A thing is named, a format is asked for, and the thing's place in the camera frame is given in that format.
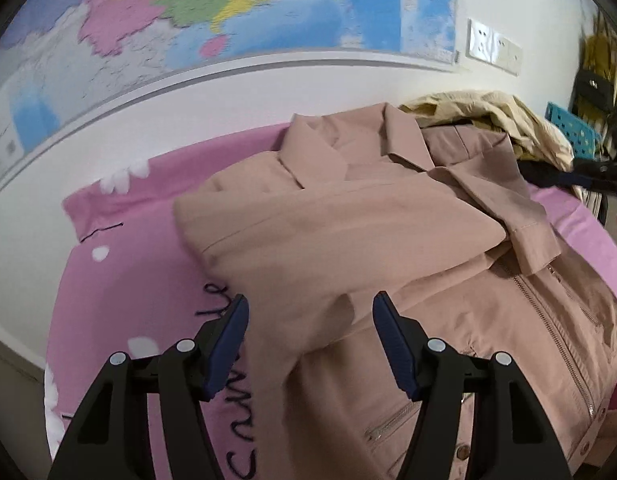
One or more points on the colourful wall map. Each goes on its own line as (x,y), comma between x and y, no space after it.
(60,59)

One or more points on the mustard yellow garment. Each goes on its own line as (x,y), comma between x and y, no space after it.
(597,75)

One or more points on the teal perforated basket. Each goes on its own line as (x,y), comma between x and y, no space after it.
(582,137)

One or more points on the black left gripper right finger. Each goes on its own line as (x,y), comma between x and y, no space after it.
(511,435)

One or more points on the white wall socket panel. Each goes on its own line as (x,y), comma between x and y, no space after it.
(490,47)

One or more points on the dusty pink jacket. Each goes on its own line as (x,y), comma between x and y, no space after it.
(368,201)

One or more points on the cream beige garment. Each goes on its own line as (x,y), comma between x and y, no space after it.
(534,137)

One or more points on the pink bed sheet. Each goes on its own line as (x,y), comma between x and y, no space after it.
(131,286)

